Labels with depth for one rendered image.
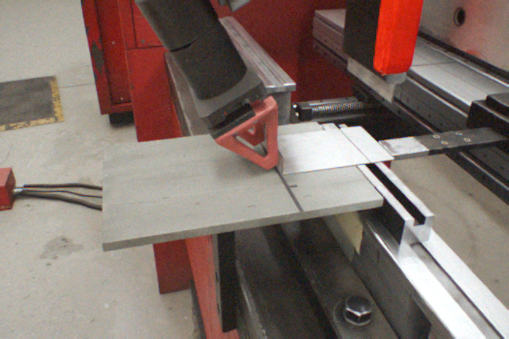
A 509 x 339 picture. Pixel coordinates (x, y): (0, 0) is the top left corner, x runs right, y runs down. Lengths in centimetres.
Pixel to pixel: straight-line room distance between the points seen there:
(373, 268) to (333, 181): 10
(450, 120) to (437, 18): 47
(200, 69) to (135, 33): 89
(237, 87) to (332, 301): 23
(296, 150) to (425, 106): 36
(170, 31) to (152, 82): 93
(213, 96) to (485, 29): 25
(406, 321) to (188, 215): 22
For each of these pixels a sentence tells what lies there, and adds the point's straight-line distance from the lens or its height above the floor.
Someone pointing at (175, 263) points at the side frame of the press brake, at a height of 14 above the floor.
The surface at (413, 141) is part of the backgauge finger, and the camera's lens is 58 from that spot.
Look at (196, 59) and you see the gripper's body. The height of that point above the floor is 113.
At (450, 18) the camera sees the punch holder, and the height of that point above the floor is 119.
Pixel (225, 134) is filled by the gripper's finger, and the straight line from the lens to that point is 44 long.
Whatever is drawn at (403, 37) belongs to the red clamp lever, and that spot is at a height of 118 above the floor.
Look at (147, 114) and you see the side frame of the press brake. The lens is 139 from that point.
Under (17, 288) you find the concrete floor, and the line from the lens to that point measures 198.
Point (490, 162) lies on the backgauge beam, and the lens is 74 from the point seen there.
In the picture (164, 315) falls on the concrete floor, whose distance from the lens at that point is 172.
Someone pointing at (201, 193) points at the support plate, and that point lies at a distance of 47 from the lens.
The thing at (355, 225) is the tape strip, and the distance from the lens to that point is 51.
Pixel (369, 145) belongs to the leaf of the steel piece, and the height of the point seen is 100.
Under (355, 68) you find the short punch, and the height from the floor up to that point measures 109.
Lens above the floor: 126
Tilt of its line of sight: 31 degrees down
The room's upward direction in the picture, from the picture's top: straight up
